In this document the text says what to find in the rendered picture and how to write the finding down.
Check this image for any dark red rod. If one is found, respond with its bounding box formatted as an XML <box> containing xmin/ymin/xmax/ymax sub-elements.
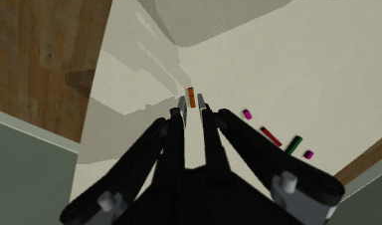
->
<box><xmin>260</xmin><ymin>127</ymin><xmax>282</xmax><ymax>147</ymax></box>

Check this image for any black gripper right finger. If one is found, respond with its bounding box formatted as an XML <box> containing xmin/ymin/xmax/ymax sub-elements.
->
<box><xmin>197</xmin><ymin>94</ymin><xmax>345</xmax><ymax>225</ymax></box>

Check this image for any small magenta block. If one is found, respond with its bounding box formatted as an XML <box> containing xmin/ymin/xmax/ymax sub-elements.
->
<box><xmin>243</xmin><ymin>110</ymin><xmax>252</xmax><ymax>119</ymax></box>
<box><xmin>304</xmin><ymin>150</ymin><xmax>314</xmax><ymax>159</ymax></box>

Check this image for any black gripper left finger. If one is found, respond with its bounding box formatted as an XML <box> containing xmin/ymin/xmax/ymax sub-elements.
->
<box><xmin>60</xmin><ymin>96</ymin><xmax>187</xmax><ymax>225</ymax></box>

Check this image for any dark green rod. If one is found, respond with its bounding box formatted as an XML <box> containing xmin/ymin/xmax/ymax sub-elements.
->
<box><xmin>285</xmin><ymin>135</ymin><xmax>302</xmax><ymax>154</ymax></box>

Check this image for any orange rod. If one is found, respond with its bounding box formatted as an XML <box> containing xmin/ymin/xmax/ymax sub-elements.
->
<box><xmin>188</xmin><ymin>88</ymin><xmax>196</xmax><ymax>109</ymax></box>

